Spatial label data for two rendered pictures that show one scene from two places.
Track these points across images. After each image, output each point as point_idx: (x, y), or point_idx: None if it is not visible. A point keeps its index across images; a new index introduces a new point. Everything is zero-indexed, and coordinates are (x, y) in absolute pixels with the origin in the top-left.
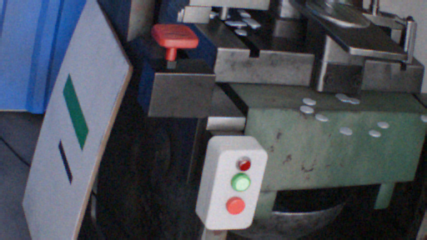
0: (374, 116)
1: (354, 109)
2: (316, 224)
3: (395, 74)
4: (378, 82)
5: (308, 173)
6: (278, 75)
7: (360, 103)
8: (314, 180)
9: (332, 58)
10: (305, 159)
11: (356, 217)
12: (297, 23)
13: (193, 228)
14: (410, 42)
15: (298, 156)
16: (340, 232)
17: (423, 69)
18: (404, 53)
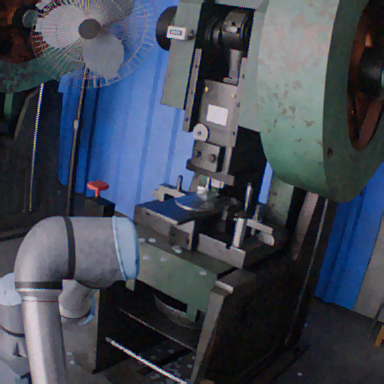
0: (177, 259)
1: (167, 251)
2: (179, 318)
3: (222, 250)
4: (210, 250)
5: (146, 275)
6: (157, 227)
7: (179, 252)
8: (149, 281)
9: (173, 224)
10: (144, 267)
11: None
12: None
13: None
14: (237, 232)
15: (141, 263)
16: None
17: (243, 253)
18: (175, 220)
